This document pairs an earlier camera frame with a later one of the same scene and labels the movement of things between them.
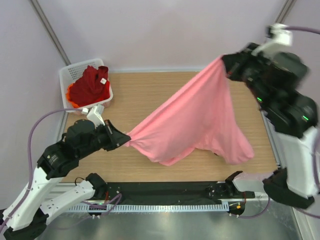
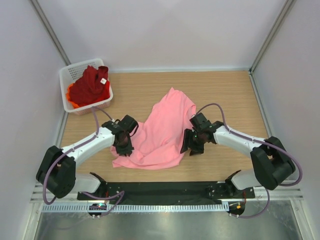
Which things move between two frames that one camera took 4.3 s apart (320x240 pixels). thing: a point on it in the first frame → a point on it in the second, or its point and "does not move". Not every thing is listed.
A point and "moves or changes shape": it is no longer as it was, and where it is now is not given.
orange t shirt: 69,98 does not move
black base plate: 175,192 does not move
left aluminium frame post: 43,18 does not move
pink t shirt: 202,116 moves or changes shape
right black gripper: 232,61 → 187,143
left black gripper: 119,138 → 123,151
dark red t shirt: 92,87 does not move
